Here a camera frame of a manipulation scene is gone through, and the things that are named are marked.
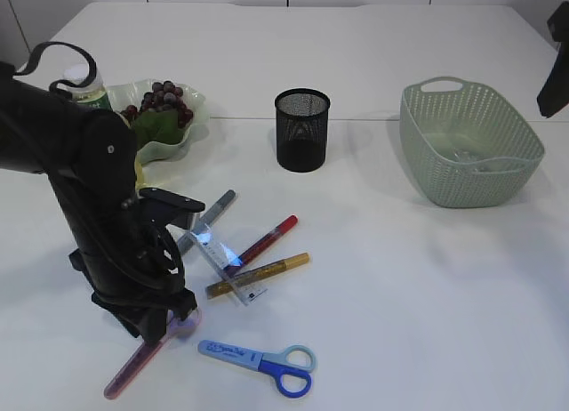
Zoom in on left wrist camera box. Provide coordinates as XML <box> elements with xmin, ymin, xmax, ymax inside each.
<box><xmin>139</xmin><ymin>187</ymin><xmax>205</xmax><ymax>230</ymax></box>

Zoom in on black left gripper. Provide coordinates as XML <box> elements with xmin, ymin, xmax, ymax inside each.
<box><xmin>66</xmin><ymin>214</ymin><xmax>197</xmax><ymax>345</ymax></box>

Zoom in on clear plastic ruler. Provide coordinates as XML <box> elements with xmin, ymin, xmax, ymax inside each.
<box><xmin>189</xmin><ymin>221</ymin><xmax>267</xmax><ymax>305</ymax></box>

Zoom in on pink scissors with sheath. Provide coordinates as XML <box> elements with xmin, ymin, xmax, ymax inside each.
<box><xmin>103</xmin><ymin>308</ymin><xmax>202</xmax><ymax>400</ymax></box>

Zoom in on black mesh pen holder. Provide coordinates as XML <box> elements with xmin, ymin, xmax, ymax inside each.
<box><xmin>275</xmin><ymin>88</ymin><xmax>331</xmax><ymax>173</ymax></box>

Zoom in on gold glitter pen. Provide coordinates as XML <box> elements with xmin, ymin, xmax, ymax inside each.
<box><xmin>205</xmin><ymin>253</ymin><xmax>310</xmax><ymax>300</ymax></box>

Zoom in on yellow tea bottle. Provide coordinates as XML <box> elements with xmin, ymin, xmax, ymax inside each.
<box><xmin>63</xmin><ymin>64</ymin><xmax>145</xmax><ymax>190</ymax></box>

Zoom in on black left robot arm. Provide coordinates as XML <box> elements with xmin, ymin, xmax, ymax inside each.
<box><xmin>1</xmin><ymin>63</ymin><xmax>204</xmax><ymax>344</ymax></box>

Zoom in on blue scissors with sheath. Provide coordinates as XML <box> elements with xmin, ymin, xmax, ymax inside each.
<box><xmin>197</xmin><ymin>340</ymin><xmax>317</xmax><ymax>399</ymax></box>

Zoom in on green plastic woven basket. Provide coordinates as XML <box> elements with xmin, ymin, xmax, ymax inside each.
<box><xmin>399</xmin><ymin>78</ymin><xmax>545</xmax><ymax>208</ymax></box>

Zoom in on silver glitter pen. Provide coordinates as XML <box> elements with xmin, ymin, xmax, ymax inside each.
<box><xmin>177</xmin><ymin>189</ymin><xmax>236</xmax><ymax>256</ymax></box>

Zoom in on purple grape bunch with leaves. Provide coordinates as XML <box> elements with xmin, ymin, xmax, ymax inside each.
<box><xmin>120</xmin><ymin>81</ymin><xmax>194</xmax><ymax>149</ymax></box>

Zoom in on red glitter pen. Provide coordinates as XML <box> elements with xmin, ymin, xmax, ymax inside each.
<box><xmin>223</xmin><ymin>214</ymin><xmax>298</xmax><ymax>278</ymax></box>

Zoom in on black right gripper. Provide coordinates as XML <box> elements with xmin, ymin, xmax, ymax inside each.
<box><xmin>537</xmin><ymin>1</ymin><xmax>569</xmax><ymax>117</ymax></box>

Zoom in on clear plastic sheet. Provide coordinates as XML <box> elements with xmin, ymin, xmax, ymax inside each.
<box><xmin>439</xmin><ymin>146</ymin><xmax>486</xmax><ymax>164</ymax></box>

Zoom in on green wavy glass plate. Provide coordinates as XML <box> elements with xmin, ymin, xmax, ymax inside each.
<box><xmin>108</xmin><ymin>79</ymin><xmax>209</xmax><ymax>165</ymax></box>

